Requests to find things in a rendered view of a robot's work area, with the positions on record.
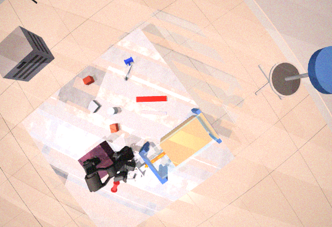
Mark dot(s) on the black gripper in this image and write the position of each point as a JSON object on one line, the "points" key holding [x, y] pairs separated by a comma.
{"points": [[122, 176]]}

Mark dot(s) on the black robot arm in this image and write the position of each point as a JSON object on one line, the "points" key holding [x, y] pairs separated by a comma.
{"points": [[92, 177]]}

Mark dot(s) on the red flat bar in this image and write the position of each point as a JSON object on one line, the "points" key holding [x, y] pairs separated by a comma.
{"points": [[151, 99]]}

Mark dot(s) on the grey cylinder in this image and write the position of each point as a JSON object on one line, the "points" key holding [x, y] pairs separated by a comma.
{"points": [[112, 111]]}

